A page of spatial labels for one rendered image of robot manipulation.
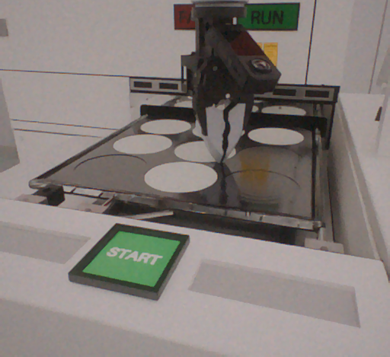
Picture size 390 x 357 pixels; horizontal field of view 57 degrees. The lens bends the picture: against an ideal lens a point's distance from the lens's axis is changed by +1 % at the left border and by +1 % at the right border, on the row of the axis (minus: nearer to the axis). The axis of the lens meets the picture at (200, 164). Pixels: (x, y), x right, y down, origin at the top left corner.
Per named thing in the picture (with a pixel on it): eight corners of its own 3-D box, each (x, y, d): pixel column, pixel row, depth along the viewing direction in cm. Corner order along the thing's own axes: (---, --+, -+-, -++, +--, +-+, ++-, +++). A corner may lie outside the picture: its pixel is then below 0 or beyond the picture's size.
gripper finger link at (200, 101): (220, 130, 52) (222, 69, 48) (226, 133, 50) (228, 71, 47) (191, 134, 50) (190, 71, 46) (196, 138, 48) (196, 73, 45)
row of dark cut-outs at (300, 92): (132, 89, 82) (131, 78, 81) (332, 100, 70) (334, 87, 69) (130, 89, 81) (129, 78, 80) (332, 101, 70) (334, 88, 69)
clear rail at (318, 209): (312, 132, 70) (313, 125, 70) (320, 132, 70) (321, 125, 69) (311, 234, 37) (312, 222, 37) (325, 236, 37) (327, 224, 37)
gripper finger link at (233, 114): (223, 149, 58) (225, 93, 55) (242, 161, 53) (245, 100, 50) (206, 152, 57) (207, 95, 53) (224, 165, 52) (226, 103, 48)
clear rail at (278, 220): (33, 186, 48) (32, 176, 48) (324, 229, 38) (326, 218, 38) (26, 190, 47) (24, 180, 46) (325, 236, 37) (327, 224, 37)
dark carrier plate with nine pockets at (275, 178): (149, 118, 78) (149, 116, 78) (311, 131, 69) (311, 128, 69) (44, 183, 48) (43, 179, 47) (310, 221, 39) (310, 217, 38)
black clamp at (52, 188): (51, 198, 46) (48, 180, 45) (65, 200, 46) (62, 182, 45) (32, 211, 43) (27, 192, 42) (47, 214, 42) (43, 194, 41)
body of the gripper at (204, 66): (223, 91, 56) (225, 7, 52) (253, 102, 49) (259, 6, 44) (179, 95, 53) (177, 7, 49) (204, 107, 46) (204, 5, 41)
